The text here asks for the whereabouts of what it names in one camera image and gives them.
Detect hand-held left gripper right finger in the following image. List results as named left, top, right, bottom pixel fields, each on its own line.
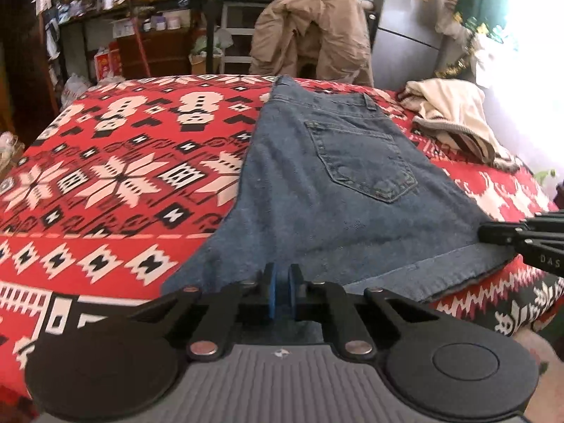
left=288, top=263, right=441, bottom=357

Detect beige curtain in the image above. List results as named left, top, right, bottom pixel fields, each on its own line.
left=434, top=0, right=468, bottom=38

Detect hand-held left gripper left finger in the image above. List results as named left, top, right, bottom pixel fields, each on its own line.
left=132, top=262, right=278, bottom=360

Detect brown wooden cabinet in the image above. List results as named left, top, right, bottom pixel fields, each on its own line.
left=117, top=31, right=195, bottom=78

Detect red patterned blanket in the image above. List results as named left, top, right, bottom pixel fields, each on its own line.
left=0, top=75, right=564, bottom=406

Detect red broom handle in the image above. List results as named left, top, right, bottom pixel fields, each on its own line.
left=130, top=4, right=153, bottom=78

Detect cluttered dark shelf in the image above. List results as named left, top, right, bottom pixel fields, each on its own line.
left=57, top=0, right=283, bottom=84

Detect silver refrigerator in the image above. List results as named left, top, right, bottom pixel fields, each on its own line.
left=372, top=0, right=459, bottom=78

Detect blue denim jeans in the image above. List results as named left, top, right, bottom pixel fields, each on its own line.
left=161, top=75, right=521, bottom=344

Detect beige jacket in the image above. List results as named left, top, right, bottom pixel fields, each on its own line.
left=249, top=0, right=375, bottom=86

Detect red box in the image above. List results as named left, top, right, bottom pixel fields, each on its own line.
left=94, top=42, right=124, bottom=82

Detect white sweater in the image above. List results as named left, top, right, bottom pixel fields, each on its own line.
left=399, top=78, right=523, bottom=172

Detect white plastic bag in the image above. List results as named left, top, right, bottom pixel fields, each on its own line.
left=62, top=73, right=95, bottom=104

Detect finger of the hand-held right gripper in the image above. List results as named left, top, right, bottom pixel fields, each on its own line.
left=478, top=233, right=564, bottom=270
left=478, top=211, right=564, bottom=235

